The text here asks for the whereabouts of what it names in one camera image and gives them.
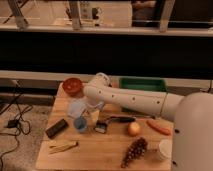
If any black rectangular block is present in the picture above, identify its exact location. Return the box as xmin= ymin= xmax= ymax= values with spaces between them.
xmin=45 ymin=119 xmax=68 ymax=139

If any black handled brush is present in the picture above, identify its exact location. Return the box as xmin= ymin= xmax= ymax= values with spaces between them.
xmin=94 ymin=116 xmax=135 ymax=134

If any green plastic tray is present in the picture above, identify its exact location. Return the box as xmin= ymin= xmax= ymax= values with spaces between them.
xmin=119 ymin=77 xmax=167 ymax=92

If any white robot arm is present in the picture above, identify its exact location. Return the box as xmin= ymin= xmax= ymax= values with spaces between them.
xmin=83 ymin=72 xmax=213 ymax=171

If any yellow banana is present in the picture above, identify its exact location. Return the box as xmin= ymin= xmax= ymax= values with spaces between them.
xmin=49 ymin=140 xmax=78 ymax=154

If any black floor cable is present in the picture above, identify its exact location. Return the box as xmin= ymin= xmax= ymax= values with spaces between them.
xmin=0 ymin=81 xmax=34 ymax=171

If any yellow apple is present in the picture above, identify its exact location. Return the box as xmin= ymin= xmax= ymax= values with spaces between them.
xmin=127 ymin=122 xmax=140 ymax=136

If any orange carrot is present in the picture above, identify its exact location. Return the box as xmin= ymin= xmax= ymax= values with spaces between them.
xmin=146 ymin=120 xmax=171 ymax=136

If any black power adapter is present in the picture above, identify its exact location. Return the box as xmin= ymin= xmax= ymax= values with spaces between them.
xmin=7 ymin=119 xmax=19 ymax=128

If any white paper cup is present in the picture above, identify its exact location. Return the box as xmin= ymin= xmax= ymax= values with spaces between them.
xmin=157 ymin=139 xmax=172 ymax=161

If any brown pine cone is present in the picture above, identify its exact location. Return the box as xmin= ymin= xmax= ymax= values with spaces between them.
xmin=121 ymin=137 xmax=148 ymax=168

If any blue metal cup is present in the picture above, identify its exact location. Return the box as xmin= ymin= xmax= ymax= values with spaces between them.
xmin=73 ymin=117 xmax=88 ymax=133

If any red bowl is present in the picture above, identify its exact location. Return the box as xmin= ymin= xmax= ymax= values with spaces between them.
xmin=62 ymin=78 xmax=83 ymax=96

